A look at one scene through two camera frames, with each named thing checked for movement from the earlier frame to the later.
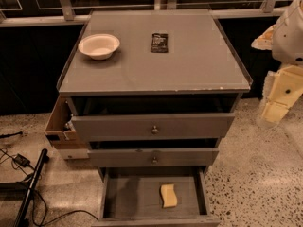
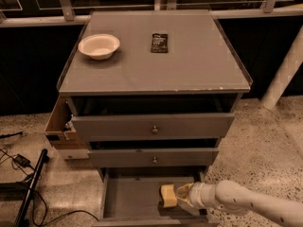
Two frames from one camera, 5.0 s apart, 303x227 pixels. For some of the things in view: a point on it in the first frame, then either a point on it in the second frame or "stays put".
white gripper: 290,38 -> 196,195
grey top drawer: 153,127 stays put
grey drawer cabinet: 153,92 stays put
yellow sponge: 169,196 stays put
